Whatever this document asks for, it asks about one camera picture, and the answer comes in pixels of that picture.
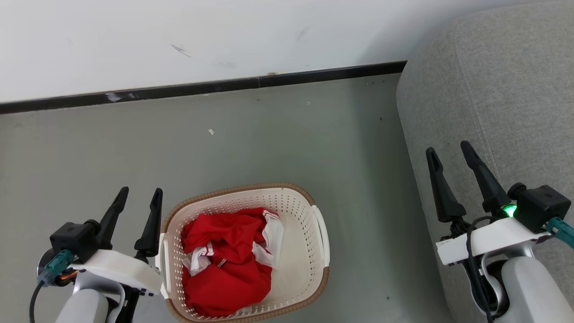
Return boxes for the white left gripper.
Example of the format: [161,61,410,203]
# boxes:
[72,187,163,297]

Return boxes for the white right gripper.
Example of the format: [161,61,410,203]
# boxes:
[426,141,553,266]

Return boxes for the red white garment striped cuffs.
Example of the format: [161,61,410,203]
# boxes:
[183,244,273,318]

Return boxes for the cream perforated laundry basket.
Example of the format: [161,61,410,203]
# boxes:
[155,182,331,323]

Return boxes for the grey fabric sofa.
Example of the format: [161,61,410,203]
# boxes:
[396,0,574,323]

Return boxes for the black baseboard strip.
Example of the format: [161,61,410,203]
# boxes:
[0,61,408,115]

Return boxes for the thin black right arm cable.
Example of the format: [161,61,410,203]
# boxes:
[464,215,507,322]

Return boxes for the teal-plug black left camera cable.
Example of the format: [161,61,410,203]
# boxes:
[29,249,74,323]

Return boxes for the teal-plug right camera cable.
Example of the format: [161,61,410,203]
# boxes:
[546,217,574,250]

